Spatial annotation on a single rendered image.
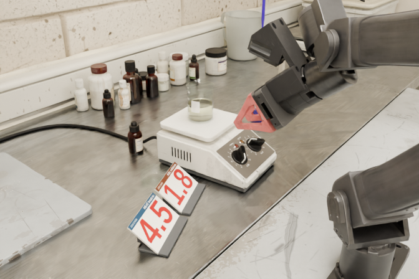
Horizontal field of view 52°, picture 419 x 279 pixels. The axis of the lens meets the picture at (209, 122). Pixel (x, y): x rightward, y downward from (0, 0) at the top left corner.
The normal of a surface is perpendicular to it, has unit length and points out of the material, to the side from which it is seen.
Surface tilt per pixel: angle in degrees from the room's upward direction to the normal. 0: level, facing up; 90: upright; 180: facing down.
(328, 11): 42
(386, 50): 92
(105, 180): 0
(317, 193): 0
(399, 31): 87
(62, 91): 90
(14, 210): 0
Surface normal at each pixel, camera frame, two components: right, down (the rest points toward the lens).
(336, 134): 0.00, -0.90
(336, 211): -0.98, 0.09
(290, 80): -0.55, 0.37
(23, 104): 0.78, 0.27
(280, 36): 0.65, -0.37
